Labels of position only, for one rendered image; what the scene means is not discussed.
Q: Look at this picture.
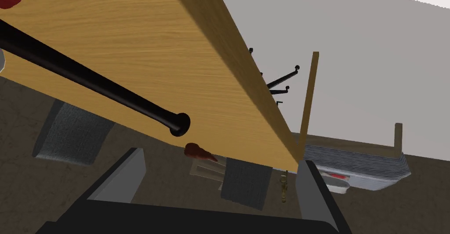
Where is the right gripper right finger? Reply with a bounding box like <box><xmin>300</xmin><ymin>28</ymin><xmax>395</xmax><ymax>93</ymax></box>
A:
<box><xmin>297</xmin><ymin>160</ymin><xmax>349</xmax><ymax>233</ymax></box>

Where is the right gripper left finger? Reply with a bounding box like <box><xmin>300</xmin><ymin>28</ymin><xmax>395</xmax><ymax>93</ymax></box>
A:
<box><xmin>56</xmin><ymin>148</ymin><xmax>146</xmax><ymax>223</ymax></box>

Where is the brown teardrop shaped object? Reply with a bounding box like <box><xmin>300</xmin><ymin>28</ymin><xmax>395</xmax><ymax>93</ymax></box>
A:
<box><xmin>184</xmin><ymin>142</ymin><xmax>218</xmax><ymax>162</ymax></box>

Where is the black coat rack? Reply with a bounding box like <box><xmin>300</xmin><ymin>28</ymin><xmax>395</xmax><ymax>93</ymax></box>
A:
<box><xmin>248</xmin><ymin>47</ymin><xmax>301</xmax><ymax>106</ymax></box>

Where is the light wooden cabinet door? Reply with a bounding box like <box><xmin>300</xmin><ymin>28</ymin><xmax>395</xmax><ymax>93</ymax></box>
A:
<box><xmin>0</xmin><ymin>0</ymin><xmax>305</xmax><ymax>173</ymax></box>

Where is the black bar handle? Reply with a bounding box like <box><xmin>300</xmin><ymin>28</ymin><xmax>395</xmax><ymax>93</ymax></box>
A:
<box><xmin>0</xmin><ymin>19</ymin><xmax>191</xmax><ymax>137</ymax></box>

